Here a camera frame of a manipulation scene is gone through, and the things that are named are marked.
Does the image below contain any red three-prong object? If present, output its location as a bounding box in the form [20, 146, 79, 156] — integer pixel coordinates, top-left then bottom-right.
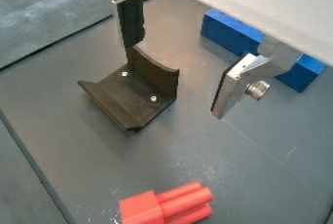
[119, 181, 214, 224]

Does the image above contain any blue shape-sorter block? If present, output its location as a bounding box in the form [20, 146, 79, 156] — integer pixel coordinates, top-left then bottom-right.
[200, 9, 325, 93]

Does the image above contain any black curved fixture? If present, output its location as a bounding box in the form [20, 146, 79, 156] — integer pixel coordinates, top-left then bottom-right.
[77, 47, 179, 131]

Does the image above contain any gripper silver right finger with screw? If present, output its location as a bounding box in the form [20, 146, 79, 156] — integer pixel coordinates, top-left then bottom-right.
[211, 36, 303, 119]

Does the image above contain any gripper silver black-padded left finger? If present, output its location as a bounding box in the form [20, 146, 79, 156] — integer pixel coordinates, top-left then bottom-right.
[112, 0, 144, 49]

